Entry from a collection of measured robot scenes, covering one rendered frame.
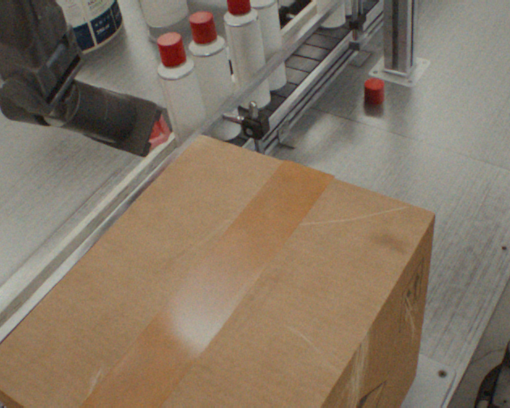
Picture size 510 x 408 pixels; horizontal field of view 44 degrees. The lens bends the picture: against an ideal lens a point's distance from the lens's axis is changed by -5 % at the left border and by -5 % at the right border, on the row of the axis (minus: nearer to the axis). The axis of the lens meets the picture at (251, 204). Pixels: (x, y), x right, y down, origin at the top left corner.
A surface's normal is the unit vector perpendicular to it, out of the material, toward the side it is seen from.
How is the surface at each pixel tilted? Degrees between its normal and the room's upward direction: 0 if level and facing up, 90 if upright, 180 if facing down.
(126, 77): 0
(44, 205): 0
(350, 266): 0
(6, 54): 103
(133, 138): 41
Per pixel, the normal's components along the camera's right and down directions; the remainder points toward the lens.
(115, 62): -0.13, -0.69
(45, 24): 0.92, 0.37
